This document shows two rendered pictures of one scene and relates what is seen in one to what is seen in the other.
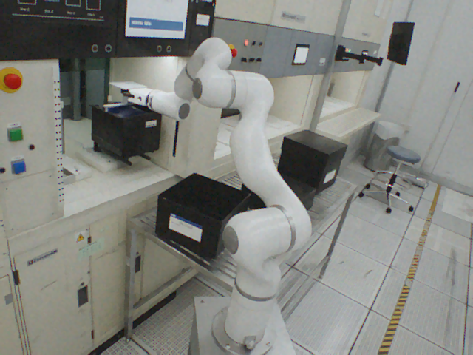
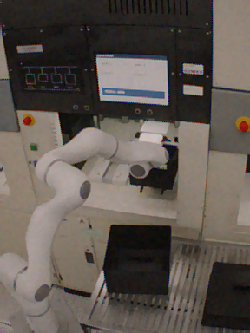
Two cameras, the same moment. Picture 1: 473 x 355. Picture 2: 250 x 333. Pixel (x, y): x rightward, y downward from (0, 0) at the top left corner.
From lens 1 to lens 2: 151 cm
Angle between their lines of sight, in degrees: 66
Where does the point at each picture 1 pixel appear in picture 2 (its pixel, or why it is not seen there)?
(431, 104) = not seen: outside the picture
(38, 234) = not seen: hidden behind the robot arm
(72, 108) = not seen: hidden behind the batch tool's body
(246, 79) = (55, 174)
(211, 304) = (60, 305)
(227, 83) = (42, 172)
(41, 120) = (48, 142)
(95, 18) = (73, 88)
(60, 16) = (50, 88)
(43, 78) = (46, 120)
